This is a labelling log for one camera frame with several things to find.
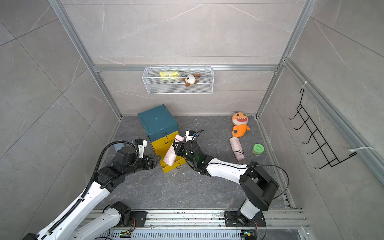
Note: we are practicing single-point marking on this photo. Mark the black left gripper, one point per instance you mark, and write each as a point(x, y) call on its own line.
point(146, 159)

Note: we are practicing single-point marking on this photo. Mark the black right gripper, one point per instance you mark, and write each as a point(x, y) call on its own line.
point(179, 151)

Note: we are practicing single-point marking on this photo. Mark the yellow drawer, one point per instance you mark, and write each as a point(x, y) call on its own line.
point(161, 151)

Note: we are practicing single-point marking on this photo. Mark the pink umbrella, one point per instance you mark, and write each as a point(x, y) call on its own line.
point(237, 148)
point(172, 151)

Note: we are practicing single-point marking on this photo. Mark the teal drawer cabinet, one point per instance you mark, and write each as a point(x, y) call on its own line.
point(158, 123)

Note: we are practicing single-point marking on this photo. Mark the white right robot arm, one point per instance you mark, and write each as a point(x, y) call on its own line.
point(258, 185)

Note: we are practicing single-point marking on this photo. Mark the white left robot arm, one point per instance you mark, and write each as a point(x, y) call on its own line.
point(116, 161)

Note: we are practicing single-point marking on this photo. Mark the orange shark plush toy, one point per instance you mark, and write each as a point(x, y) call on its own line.
point(240, 121)

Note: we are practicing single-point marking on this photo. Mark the brown white plush dog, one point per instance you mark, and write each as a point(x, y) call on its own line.
point(191, 79)

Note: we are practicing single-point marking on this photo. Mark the green lidded round tin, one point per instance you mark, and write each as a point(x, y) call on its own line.
point(258, 149)

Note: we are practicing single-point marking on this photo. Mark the yellow item in basket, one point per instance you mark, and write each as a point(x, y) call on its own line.
point(170, 75)

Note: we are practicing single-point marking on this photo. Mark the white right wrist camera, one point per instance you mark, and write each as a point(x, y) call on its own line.
point(190, 135)

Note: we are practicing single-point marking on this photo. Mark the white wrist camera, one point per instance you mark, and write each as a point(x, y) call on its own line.
point(140, 145)
point(190, 135)

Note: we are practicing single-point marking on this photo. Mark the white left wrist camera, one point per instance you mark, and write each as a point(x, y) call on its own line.
point(140, 145)

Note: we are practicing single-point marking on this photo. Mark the white wire wall basket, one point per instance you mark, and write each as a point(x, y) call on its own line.
point(155, 86)

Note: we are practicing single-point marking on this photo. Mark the black wire wall hook rack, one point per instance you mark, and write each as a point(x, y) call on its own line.
point(317, 136)

